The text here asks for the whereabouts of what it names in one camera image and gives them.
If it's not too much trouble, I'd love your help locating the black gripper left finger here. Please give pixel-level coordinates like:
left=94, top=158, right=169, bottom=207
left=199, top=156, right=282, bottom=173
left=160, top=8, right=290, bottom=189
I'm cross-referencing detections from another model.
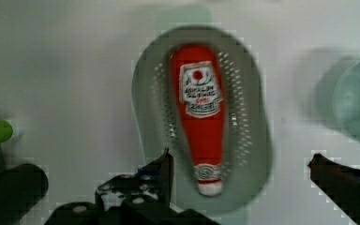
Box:
left=45, top=150, right=219, bottom=225

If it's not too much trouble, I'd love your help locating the red plush ketchup bottle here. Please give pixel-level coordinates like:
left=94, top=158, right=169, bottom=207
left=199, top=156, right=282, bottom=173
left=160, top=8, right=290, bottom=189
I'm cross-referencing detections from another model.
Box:
left=170, top=44, right=225, bottom=197

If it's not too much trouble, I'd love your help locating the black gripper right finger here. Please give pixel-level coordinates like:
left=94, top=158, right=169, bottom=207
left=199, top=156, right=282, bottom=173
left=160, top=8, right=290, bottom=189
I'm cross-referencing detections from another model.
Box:
left=307, top=154, right=360, bottom=225

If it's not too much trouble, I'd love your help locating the black cylinder cup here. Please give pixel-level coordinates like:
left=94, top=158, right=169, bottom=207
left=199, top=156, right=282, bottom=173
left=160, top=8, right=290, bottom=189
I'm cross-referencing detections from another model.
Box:
left=0, top=164, right=49, bottom=225

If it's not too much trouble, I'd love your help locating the green oval strainer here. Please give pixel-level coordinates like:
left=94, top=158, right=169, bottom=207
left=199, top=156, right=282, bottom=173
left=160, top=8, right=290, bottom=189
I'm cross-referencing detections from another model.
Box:
left=130, top=6, right=275, bottom=224

